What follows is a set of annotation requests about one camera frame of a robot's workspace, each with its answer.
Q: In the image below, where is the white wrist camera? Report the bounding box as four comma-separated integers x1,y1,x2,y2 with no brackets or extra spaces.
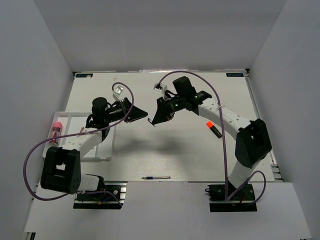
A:
112,85,124,101
153,83,168,98

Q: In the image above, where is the white divided plastic tray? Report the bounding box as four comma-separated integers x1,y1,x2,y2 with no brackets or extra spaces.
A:
51,111,116,162

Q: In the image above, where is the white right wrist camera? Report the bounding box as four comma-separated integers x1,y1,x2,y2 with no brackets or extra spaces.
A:
153,83,168,98

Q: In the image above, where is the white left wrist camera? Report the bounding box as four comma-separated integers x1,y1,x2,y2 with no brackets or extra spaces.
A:
112,85,124,101

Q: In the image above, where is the blue ballpoint pen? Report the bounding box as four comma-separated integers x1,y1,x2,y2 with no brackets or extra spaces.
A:
141,176,171,180

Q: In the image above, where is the orange cap black highlighter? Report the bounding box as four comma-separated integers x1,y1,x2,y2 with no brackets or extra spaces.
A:
206,121,222,139

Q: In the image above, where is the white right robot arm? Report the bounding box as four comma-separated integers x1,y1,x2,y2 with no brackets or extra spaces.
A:
150,76,272,200

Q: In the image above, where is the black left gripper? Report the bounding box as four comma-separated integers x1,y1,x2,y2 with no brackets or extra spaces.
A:
104,97,148,124

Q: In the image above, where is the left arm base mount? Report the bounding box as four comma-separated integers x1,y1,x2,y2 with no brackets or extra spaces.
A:
73,182,127,210

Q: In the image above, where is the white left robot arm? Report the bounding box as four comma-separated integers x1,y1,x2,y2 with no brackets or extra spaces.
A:
40,97,148,200

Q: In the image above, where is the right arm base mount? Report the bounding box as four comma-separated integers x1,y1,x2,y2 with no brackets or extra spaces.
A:
207,183,258,214

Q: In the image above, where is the pink cap clear tube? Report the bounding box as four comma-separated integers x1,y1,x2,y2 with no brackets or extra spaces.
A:
49,121,63,146

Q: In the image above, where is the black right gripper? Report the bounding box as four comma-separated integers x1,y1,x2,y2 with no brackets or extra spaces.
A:
152,95,186,125

